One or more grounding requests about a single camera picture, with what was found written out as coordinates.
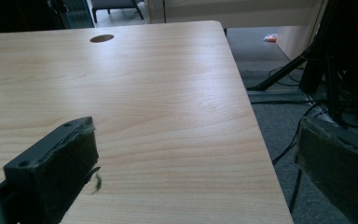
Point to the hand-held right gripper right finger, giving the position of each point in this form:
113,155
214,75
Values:
335,161

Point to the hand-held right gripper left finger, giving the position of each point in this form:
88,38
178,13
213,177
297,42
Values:
56,168

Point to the black metal stand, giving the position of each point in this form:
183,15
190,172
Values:
329,56

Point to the orange and white floor object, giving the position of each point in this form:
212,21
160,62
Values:
270,38

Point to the glass door cabinet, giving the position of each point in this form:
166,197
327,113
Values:
74,12

